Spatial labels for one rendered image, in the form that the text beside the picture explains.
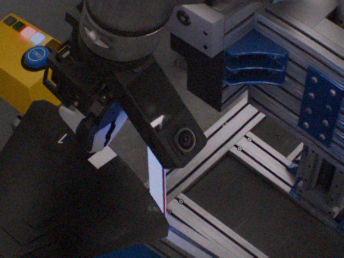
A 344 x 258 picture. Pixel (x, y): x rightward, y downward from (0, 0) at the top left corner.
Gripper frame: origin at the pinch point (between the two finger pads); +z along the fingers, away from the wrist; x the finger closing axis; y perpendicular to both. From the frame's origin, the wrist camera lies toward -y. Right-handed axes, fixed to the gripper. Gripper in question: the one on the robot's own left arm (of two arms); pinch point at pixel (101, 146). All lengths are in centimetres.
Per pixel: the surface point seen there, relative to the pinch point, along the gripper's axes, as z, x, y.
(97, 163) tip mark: 2.8, 0.6, -0.5
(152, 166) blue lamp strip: 16.8, -10.7, -2.8
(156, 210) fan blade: 2.8, -0.1, -8.9
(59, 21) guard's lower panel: 79, -54, 51
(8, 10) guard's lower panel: 64, -38, 56
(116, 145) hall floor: 134, -66, 28
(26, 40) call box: 21.5, -14.1, 26.4
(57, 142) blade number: 3.3, 2.1, 4.7
